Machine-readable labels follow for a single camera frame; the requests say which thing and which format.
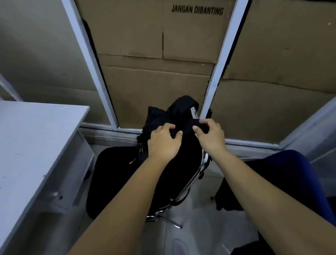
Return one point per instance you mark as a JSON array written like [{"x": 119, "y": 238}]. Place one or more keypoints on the black padded chair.
[{"x": 113, "y": 178}]

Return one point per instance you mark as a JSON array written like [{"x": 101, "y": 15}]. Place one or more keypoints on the white metal window frame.
[{"x": 90, "y": 60}]

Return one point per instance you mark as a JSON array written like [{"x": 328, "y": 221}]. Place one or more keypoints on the blue padded chair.
[{"x": 296, "y": 170}]

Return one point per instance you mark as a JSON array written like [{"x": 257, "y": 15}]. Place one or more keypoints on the person's right hand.
[{"x": 212, "y": 142}]

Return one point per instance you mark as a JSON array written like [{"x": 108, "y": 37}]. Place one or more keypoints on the white table drawer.
[{"x": 71, "y": 168}]

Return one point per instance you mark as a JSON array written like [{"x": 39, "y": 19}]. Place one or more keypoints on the person's right forearm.
[{"x": 275, "y": 210}]

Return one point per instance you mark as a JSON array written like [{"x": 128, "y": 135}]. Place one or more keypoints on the black bag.
[{"x": 228, "y": 194}]

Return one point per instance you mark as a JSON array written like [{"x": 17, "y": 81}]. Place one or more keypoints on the person's left forearm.
[{"x": 126, "y": 210}]

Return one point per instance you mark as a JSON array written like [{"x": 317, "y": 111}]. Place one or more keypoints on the plain brown cardboard sheet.
[
  {"x": 275, "y": 105},
  {"x": 39, "y": 39}
]

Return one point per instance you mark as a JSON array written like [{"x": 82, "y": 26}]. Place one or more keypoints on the person's left hand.
[{"x": 164, "y": 144}]

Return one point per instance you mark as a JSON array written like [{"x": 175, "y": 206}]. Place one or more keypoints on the printed brown cardboard sheet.
[{"x": 147, "y": 92}]

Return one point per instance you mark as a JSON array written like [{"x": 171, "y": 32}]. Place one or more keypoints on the black backpack with orange zippers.
[{"x": 157, "y": 118}]

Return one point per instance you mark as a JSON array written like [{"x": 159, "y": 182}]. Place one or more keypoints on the stained white table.
[{"x": 31, "y": 136}]

